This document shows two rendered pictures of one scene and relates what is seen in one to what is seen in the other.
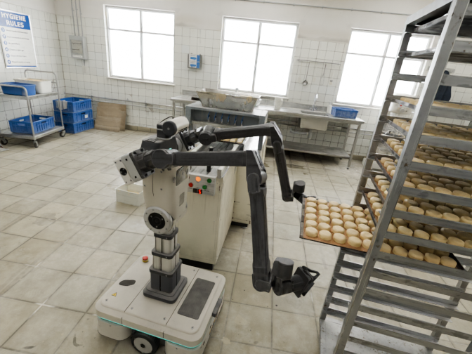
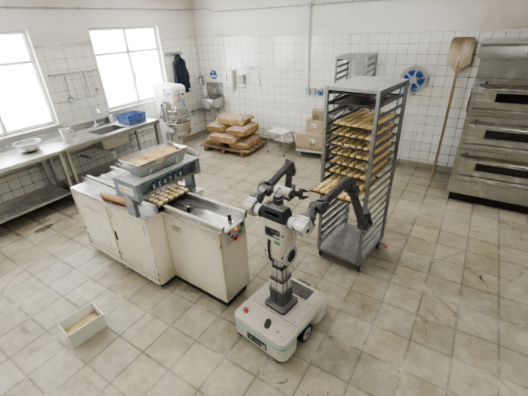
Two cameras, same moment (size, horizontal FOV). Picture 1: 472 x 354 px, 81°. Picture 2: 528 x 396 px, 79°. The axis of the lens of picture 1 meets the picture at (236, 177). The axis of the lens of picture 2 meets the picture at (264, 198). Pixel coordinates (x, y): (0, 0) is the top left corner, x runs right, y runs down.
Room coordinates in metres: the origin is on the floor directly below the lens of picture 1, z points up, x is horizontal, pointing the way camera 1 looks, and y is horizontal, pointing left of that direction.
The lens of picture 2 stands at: (0.48, 2.11, 2.29)
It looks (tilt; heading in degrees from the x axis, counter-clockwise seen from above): 28 degrees down; 298
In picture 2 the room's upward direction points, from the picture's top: 3 degrees counter-clockwise
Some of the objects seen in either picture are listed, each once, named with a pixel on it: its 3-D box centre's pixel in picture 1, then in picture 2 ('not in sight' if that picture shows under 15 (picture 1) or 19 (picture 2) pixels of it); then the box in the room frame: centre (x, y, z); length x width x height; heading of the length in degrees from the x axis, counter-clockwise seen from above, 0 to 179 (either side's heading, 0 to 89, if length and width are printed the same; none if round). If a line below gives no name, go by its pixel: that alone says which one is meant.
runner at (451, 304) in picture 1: (393, 289); (337, 207); (1.22, -0.93, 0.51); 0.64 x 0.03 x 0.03; 77
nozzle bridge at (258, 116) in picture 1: (227, 126); (161, 183); (2.64, 0.14, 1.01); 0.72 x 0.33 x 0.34; 82
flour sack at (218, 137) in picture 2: not in sight; (226, 136); (4.13, -3.17, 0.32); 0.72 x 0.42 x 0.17; 179
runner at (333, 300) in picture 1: (383, 313); (336, 221); (1.22, -0.93, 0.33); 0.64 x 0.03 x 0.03; 77
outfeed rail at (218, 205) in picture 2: (241, 139); (168, 187); (2.73, -0.02, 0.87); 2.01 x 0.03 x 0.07; 172
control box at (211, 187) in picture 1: (198, 183); (234, 232); (1.78, 0.26, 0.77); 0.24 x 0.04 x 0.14; 82
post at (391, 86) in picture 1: (356, 202); (322, 177); (1.32, -0.64, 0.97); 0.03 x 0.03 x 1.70; 77
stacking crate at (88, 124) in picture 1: (75, 124); not in sight; (5.48, 3.35, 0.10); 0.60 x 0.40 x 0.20; 172
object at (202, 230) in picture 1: (208, 201); (207, 248); (2.14, 0.21, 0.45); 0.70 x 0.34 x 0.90; 172
